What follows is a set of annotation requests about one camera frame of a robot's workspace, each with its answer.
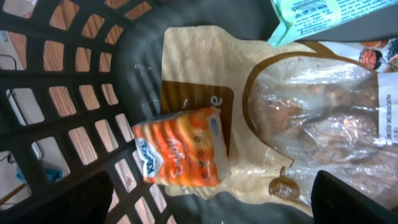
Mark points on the grey plastic shopping basket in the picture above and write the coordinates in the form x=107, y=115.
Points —
x=69, y=114

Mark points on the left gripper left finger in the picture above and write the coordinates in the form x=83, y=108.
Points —
x=87, y=203

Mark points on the beige dried mushroom bag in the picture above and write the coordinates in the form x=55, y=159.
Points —
x=289, y=112

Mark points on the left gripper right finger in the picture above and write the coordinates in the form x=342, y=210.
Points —
x=335, y=202

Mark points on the teal snack packet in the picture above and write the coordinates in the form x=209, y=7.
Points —
x=302, y=18

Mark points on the orange tissue pack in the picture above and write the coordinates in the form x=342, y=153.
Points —
x=186, y=149

